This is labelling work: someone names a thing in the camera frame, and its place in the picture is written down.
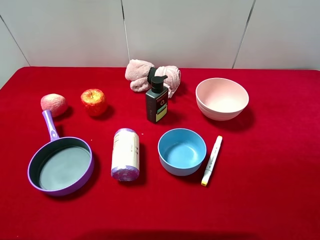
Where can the purple trash bag roll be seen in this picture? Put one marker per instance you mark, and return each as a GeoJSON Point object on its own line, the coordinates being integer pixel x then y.
{"type": "Point", "coordinates": [125, 162]}

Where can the dark green pump bottle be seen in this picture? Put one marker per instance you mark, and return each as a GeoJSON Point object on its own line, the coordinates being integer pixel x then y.
{"type": "Point", "coordinates": [157, 99]}

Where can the blue plastic bowl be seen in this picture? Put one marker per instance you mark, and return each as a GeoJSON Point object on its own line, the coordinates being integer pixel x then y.
{"type": "Point", "coordinates": [181, 151]}

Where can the pink rolled towel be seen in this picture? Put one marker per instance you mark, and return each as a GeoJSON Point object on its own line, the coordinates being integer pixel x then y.
{"type": "Point", "coordinates": [140, 73]}

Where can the white yellow marker pen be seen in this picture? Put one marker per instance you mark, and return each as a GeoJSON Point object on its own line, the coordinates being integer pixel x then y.
{"type": "Point", "coordinates": [211, 162]}

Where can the pink plastic bowl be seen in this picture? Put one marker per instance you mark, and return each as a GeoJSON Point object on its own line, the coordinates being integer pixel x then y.
{"type": "Point", "coordinates": [221, 99]}

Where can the red yellow foam apple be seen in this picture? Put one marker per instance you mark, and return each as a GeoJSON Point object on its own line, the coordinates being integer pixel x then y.
{"type": "Point", "coordinates": [94, 102]}

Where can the red velvet tablecloth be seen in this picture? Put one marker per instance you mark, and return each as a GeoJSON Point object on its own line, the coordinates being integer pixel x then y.
{"type": "Point", "coordinates": [265, 184]}

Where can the pink foam peach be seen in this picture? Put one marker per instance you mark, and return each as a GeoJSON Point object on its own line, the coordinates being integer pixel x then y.
{"type": "Point", "coordinates": [55, 103]}

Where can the purple toy frying pan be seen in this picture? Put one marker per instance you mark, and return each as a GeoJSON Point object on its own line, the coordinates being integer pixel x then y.
{"type": "Point", "coordinates": [61, 166]}

